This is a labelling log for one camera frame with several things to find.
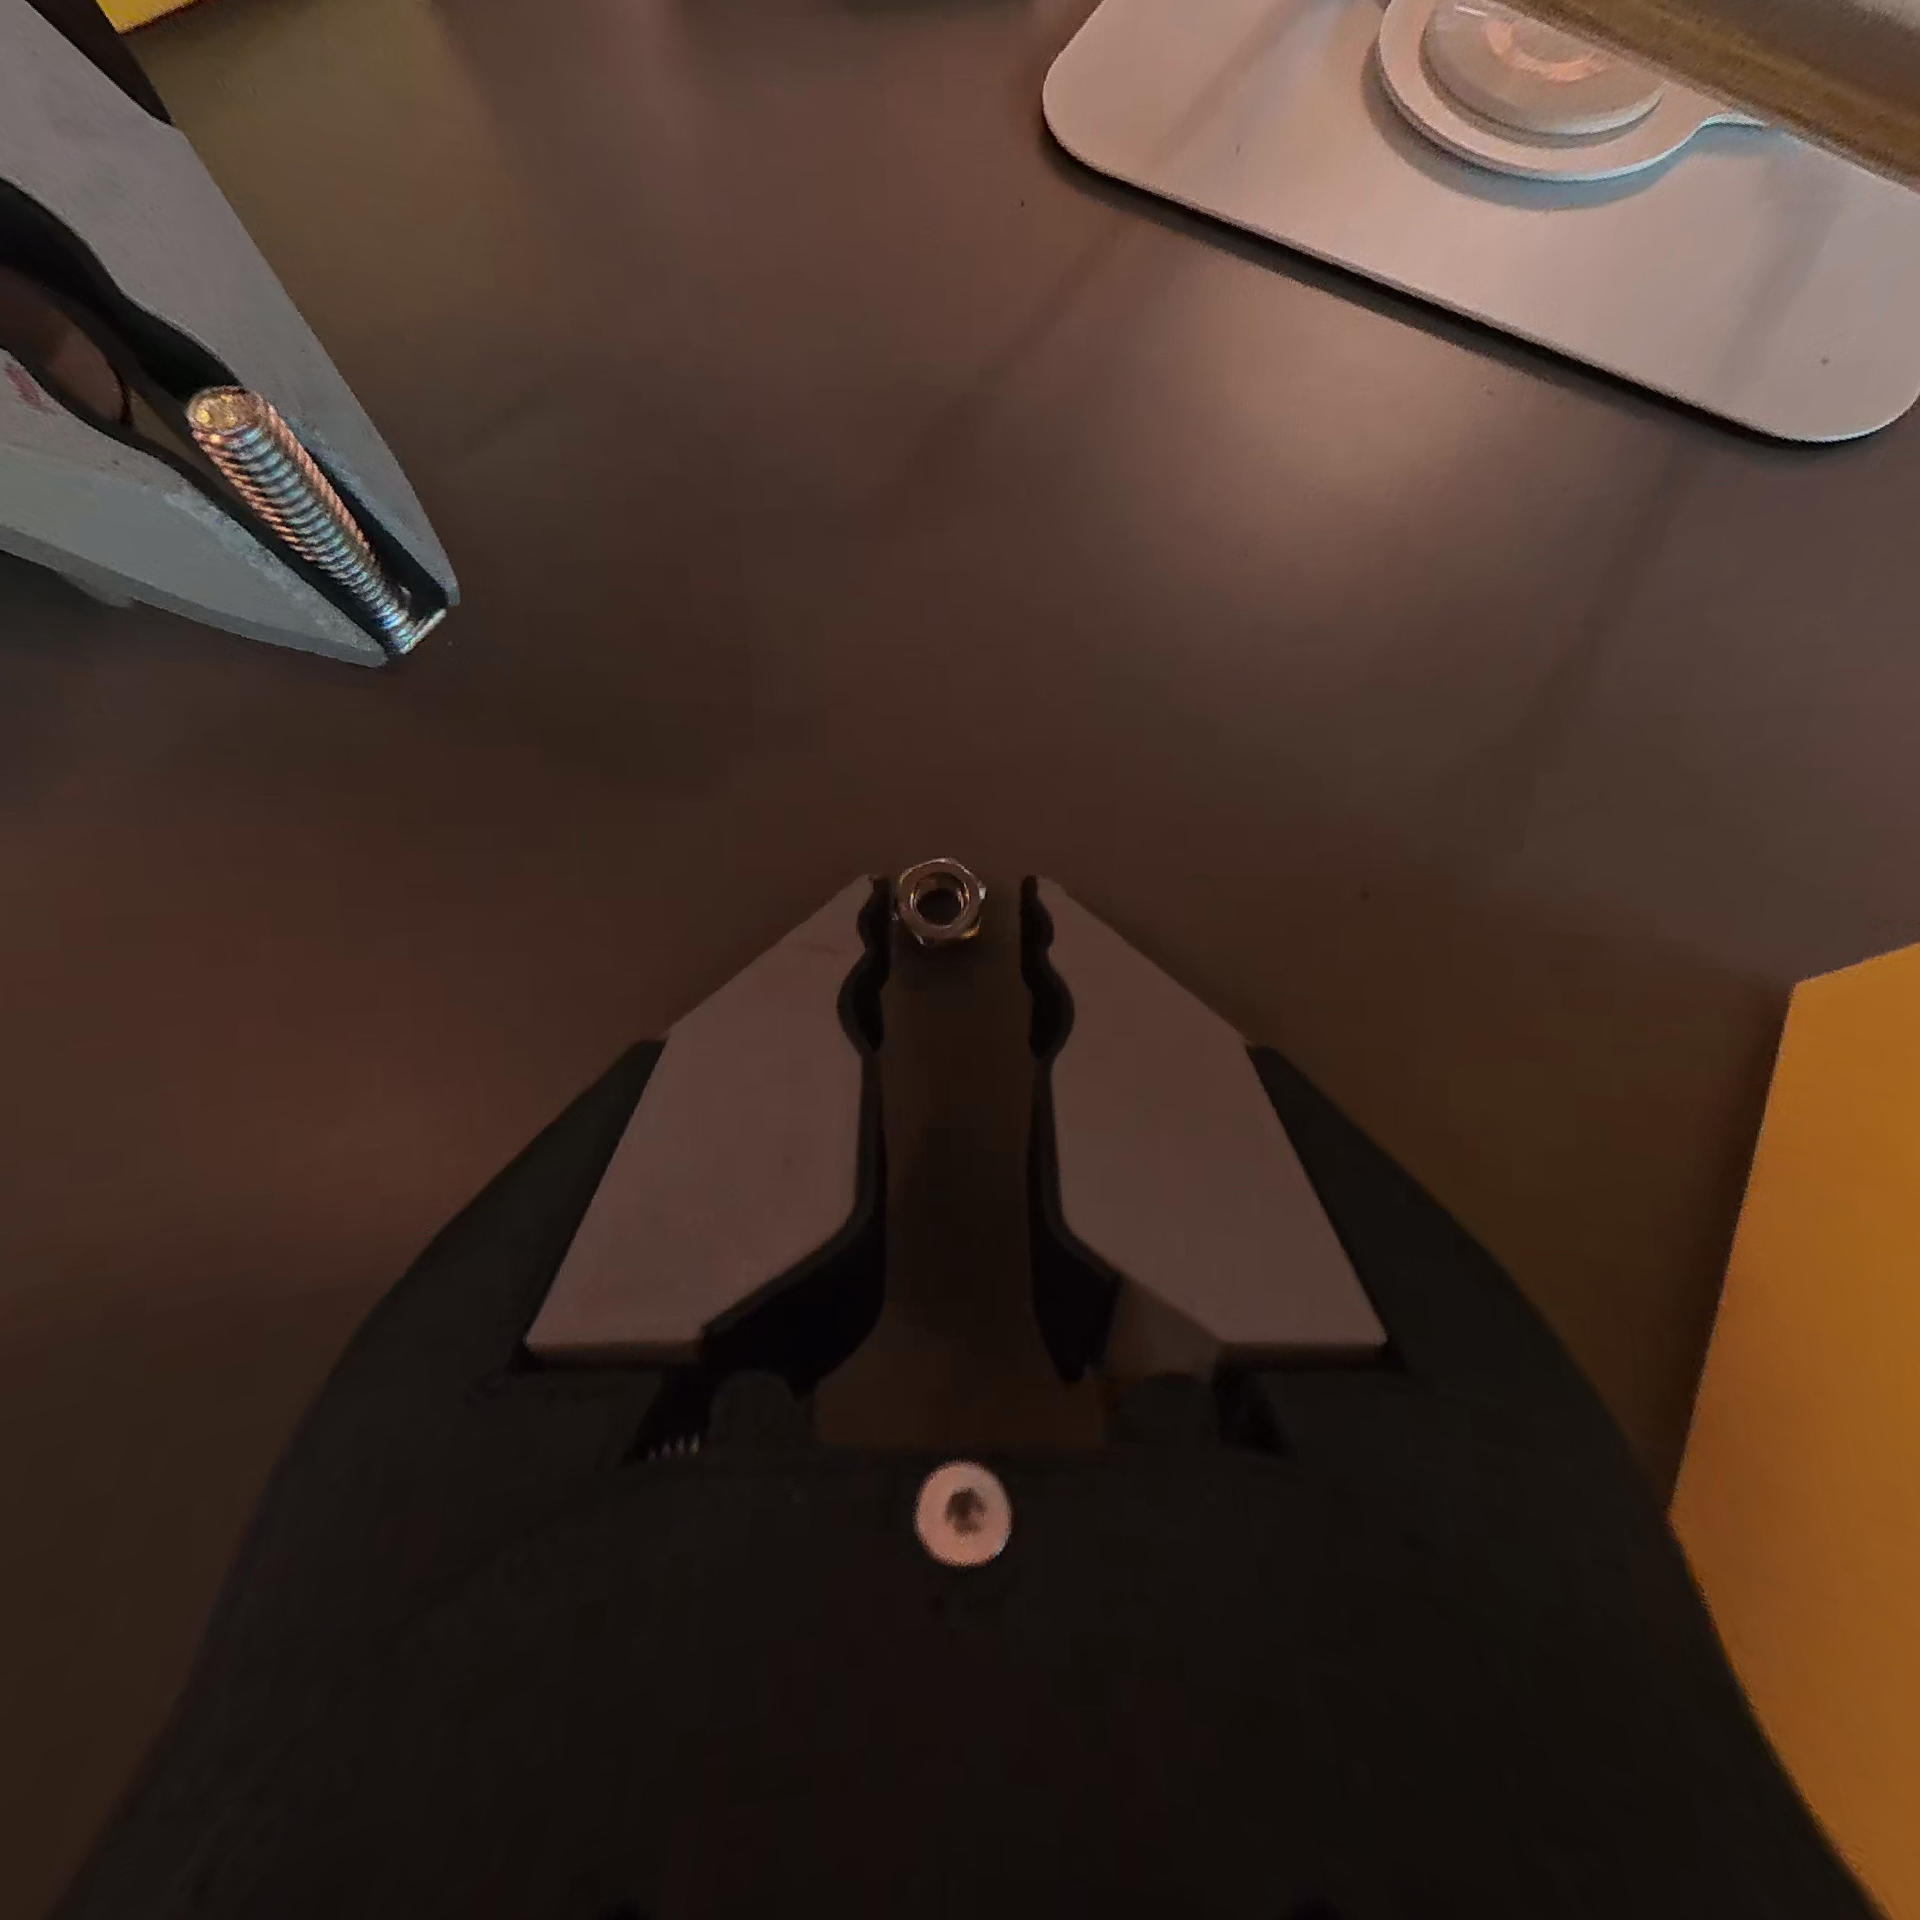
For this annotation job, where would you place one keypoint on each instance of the silver bolt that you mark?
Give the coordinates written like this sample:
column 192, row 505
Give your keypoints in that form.
column 301, row 503

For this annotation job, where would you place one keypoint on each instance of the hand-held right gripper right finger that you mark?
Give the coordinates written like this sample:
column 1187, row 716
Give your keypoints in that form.
column 1184, row 1185

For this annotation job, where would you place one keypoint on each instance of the silver hex nut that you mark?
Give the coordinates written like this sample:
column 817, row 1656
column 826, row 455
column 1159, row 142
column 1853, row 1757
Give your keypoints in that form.
column 910, row 918

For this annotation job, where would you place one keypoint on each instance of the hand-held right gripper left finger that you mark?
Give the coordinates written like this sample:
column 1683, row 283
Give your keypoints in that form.
column 720, row 1185

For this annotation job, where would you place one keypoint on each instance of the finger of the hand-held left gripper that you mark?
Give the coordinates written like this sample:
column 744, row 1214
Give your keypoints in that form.
column 181, row 254
column 105, row 503

